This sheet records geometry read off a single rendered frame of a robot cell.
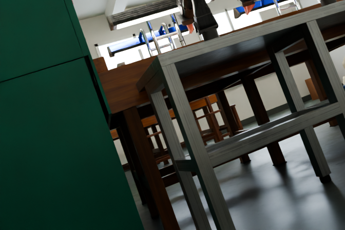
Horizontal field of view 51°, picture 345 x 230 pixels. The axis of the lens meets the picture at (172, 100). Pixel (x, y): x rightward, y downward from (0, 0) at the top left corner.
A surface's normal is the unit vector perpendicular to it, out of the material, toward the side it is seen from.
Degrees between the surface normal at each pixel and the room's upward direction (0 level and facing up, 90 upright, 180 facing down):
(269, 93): 90
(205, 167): 90
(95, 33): 90
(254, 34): 90
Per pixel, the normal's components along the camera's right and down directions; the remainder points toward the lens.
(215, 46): 0.25, -0.17
